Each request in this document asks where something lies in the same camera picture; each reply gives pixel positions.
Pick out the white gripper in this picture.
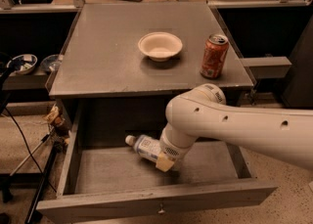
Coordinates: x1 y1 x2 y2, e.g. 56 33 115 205
156 123 197 172

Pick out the clear plastic bottle blue label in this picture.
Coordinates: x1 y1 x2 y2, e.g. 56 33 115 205
124 133 184 172

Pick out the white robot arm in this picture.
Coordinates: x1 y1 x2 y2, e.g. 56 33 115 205
156 83 313 171

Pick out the small metal drawer knob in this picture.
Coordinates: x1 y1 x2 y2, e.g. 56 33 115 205
157 202 166 215

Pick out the open grey top drawer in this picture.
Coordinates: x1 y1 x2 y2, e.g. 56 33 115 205
37 102 277 224

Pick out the grey cabinet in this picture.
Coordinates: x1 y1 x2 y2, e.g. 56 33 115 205
44 0 256 148

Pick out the crumpled snack bag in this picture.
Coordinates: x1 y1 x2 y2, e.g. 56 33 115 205
44 105 69 136

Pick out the orange soda can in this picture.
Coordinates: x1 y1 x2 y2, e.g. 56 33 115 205
201 33 229 79

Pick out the grey side shelf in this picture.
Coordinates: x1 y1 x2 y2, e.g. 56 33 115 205
242 57 291 79

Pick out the dark glass bowl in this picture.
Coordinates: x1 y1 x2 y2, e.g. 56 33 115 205
40 54 63 73

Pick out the bowl with small items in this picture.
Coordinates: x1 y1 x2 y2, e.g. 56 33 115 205
7 54 38 75

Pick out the black tripod stand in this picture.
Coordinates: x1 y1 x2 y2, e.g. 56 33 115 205
0 51 71 224

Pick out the black cable on floor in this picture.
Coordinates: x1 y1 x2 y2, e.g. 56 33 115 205
3 106 58 193

